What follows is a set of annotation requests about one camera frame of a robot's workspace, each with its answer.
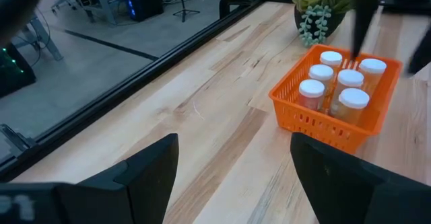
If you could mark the translucent pill bottle white cap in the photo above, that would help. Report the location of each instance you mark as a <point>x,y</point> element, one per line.
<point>354,98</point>
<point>312,88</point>

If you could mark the grey metal table leg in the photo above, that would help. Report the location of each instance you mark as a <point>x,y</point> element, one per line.
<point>47,42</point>

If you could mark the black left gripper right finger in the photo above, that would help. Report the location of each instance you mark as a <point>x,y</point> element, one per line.
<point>336,190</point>

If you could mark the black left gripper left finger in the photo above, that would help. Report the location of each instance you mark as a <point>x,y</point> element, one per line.
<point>134,190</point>

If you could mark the potted succulent plant black pot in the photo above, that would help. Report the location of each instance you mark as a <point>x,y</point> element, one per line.
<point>316,19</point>

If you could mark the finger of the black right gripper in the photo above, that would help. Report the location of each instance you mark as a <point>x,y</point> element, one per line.
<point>421,54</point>
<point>363,15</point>

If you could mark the orange plastic basket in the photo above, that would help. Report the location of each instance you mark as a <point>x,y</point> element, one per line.
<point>320,126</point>

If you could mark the black device green lights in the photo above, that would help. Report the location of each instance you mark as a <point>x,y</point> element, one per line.
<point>13,72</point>

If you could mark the black tripod stand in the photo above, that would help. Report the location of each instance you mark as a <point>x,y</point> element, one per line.
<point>183,2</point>

